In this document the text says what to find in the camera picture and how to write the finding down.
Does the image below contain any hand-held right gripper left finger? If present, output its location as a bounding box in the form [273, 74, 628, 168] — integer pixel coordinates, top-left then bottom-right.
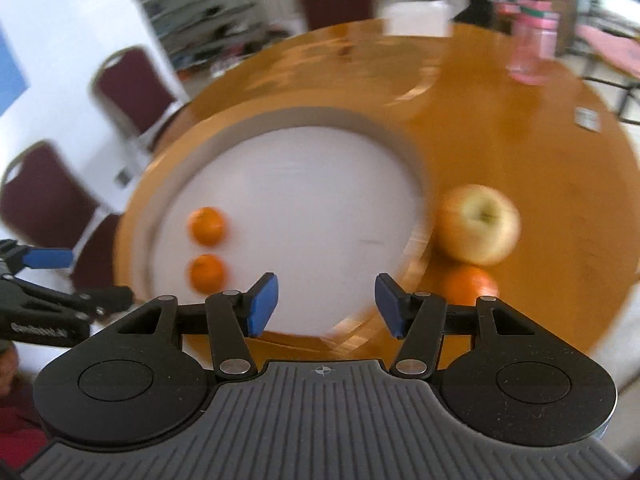
[117, 272, 280, 381]

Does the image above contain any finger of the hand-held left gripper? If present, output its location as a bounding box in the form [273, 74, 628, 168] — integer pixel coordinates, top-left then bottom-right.
[0, 275, 135, 322]
[0, 239, 76, 274]

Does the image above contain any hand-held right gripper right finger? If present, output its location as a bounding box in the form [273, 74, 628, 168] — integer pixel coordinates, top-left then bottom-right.
[374, 273, 538, 378]

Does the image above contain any round wooden desktop table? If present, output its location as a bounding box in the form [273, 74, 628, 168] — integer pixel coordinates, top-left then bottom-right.
[114, 19, 640, 361]

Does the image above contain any orange tangerine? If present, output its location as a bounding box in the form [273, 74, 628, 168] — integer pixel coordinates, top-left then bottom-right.
[187, 253, 228, 295]
[441, 265, 500, 307]
[187, 206, 228, 247]

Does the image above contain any person's red clothing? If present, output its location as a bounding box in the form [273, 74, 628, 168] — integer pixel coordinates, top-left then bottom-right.
[0, 344, 50, 467]

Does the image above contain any round white tray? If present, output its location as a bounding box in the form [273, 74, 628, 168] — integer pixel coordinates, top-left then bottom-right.
[134, 106, 435, 337]

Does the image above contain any yellow-red apple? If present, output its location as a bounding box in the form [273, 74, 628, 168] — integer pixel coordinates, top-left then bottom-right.
[437, 184, 522, 266]

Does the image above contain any small grey packet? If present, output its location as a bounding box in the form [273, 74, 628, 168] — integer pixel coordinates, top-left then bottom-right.
[573, 107, 603, 133]

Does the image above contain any grey shelf rack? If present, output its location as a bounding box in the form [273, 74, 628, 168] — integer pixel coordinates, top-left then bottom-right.
[131, 0, 296, 73]

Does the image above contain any white box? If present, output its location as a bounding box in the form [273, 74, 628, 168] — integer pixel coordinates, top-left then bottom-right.
[386, 1, 455, 37]

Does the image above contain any pink water bottle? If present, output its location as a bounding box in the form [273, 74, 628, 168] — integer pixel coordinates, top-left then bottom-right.
[505, 4, 561, 86]

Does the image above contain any pink side table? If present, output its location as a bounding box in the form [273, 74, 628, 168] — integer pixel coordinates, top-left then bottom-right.
[575, 24, 640, 123]

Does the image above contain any blue wall poster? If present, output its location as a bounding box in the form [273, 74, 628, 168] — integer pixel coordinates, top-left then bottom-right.
[0, 27, 31, 116]

